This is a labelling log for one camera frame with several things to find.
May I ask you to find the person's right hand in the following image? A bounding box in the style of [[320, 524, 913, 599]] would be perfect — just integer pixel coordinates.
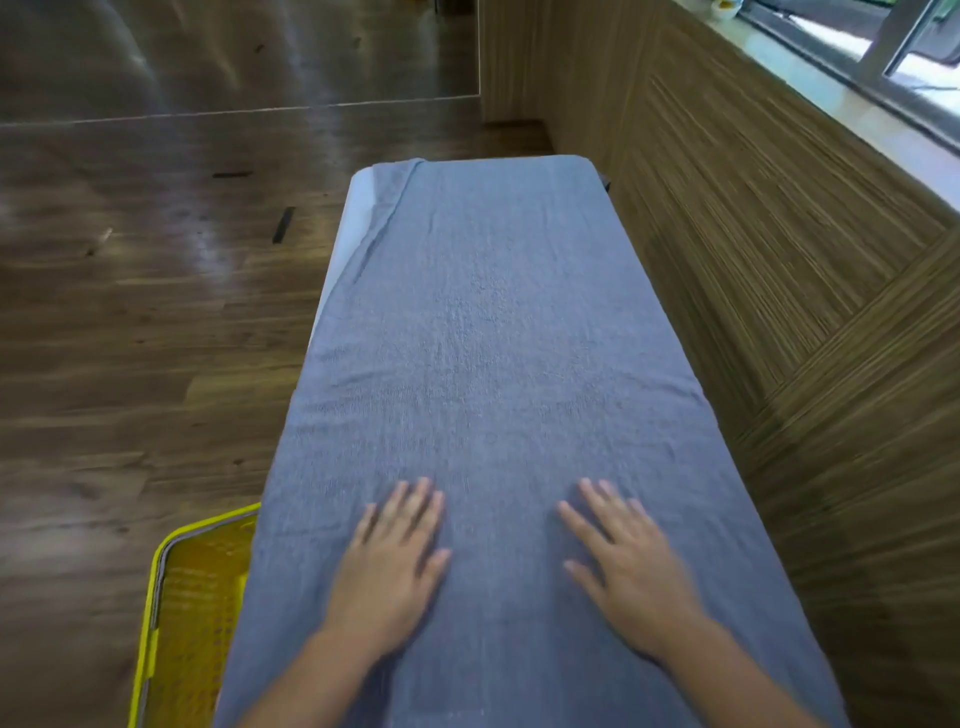
[[556, 477, 712, 666]]

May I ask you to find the yellow plastic basket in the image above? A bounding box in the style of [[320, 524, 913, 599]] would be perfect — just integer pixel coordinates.
[[126, 501, 263, 728]]

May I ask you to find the person's left hand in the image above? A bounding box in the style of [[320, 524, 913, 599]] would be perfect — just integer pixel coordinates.
[[321, 477, 453, 661]]

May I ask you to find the white padded table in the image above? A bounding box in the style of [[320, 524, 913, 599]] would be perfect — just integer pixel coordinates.
[[309, 165, 426, 348]]

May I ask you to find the white window sill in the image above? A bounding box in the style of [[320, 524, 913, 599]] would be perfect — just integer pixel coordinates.
[[672, 0, 960, 214]]

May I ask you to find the blue-grey towel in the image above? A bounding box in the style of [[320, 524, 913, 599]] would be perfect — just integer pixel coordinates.
[[212, 154, 853, 728]]

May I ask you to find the grey window frame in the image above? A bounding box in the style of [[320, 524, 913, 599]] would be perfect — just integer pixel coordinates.
[[738, 0, 960, 155]]

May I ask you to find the person's left forearm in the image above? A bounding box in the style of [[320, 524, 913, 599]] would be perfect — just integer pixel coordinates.
[[238, 628, 393, 728]]

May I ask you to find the person's right forearm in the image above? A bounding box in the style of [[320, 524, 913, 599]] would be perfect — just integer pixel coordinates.
[[658, 607, 825, 728]]

